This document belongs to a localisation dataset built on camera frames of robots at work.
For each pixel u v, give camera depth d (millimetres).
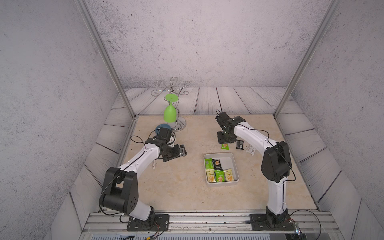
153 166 933
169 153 747
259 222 719
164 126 1078
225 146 905
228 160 933
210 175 863
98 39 801
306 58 889
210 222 741
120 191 434
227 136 773
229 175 866
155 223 720
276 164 518
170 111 896
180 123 1221
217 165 912
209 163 910
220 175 866
